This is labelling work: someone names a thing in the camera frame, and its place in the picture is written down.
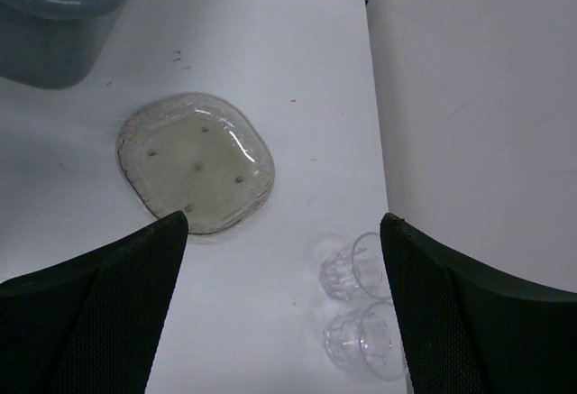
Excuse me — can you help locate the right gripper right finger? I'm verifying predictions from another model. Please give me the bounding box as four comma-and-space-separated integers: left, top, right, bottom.
380, 213, 576, 393

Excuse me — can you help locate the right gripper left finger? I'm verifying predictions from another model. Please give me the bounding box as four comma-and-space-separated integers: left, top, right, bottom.
1, 211, 188, 393

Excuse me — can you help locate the clear glass plate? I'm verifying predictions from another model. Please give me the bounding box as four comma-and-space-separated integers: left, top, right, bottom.
116, 92, 276, 236

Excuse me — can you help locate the grey plastic bin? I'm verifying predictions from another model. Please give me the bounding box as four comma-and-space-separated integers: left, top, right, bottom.
1, 0, 126, 89

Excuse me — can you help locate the near clear glass cup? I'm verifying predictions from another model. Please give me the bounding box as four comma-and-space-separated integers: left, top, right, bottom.
323, 301, 408, 382

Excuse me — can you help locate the clear glass cup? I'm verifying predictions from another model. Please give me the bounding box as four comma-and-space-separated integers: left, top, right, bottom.
309, 230, 391, 302
323, 301, 408, 382

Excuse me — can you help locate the far clear glass cup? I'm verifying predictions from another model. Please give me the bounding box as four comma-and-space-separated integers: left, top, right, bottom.
309, 230, 391, 302

